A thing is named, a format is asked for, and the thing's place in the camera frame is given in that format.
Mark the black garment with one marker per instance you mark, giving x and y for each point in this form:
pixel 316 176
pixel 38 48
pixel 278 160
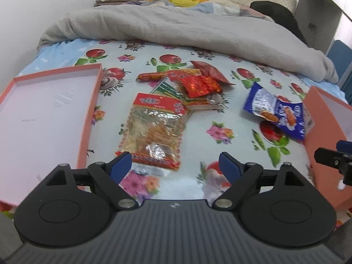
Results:
pixel 275 11

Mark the blue snack packet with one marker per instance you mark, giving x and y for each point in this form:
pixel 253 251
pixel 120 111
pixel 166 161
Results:
pixel 288 118
pixel 258 99

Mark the floral printed bed sheet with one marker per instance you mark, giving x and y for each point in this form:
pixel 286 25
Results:
pixel 198 121

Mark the grey blanket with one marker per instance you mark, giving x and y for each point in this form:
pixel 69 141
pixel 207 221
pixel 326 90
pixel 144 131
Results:
pixel 165 27

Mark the blue chair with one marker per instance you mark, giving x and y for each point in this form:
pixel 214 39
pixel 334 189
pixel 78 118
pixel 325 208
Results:
pixel 341 57

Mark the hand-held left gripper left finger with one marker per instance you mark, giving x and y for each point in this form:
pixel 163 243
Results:
pixel 122 165

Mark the clear noodle packet red label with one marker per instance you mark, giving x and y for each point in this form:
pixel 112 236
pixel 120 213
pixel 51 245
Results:
pixel 154 126

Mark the shallow pink cardboard box lid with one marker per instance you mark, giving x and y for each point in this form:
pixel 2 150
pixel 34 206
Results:
pixel 41 115

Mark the sausage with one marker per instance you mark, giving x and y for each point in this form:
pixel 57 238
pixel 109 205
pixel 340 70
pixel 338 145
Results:
pixel 151 77

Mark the wall socket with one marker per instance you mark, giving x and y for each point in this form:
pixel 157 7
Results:
pixel 311 26

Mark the dark red snack packet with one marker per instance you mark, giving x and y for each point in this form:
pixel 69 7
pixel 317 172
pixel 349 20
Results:
pixel 211 70

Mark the red and yellow snack packet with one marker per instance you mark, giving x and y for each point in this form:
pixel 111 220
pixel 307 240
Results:
pixel 181 73

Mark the bright red snack packet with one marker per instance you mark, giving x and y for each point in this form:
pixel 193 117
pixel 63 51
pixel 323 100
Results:
pixel 200 86

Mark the grey wardrobe cabinet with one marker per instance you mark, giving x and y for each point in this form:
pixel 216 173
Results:
pixel 316 2

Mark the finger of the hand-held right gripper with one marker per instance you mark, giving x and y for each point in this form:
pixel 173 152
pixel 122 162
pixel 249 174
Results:
pixel 345 146
pixel 328 156

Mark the deep pink cardboard box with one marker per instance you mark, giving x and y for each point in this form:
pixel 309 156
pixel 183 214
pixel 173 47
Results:
pixel 324 132

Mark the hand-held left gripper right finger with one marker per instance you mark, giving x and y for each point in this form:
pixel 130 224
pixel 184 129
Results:
pixel 228 166

